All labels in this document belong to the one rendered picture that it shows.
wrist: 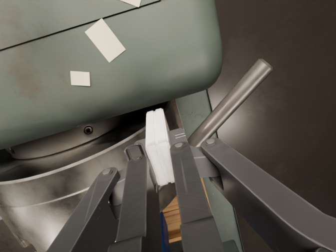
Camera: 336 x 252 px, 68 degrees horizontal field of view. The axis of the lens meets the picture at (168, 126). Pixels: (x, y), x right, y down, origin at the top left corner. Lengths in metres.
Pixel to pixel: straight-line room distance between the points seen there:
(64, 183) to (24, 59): 0.14
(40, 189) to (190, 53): 0.22
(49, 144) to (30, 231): 0.11
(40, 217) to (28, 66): 0.18
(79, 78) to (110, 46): 0.04
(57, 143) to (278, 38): 1.46
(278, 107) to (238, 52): 0.46
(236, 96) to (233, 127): 1.51
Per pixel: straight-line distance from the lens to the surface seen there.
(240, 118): 1.67
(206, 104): 1.00
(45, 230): 0.36
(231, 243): 0.92
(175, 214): 0.79
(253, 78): 0.17
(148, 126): 0.18
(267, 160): 1.89
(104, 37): 0.22
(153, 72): 0.23
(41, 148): 0.35
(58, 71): 0.24
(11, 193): 0.34
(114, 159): 0.30
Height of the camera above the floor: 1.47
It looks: 68 degrees down
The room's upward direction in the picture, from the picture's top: 171 degrees clockwise
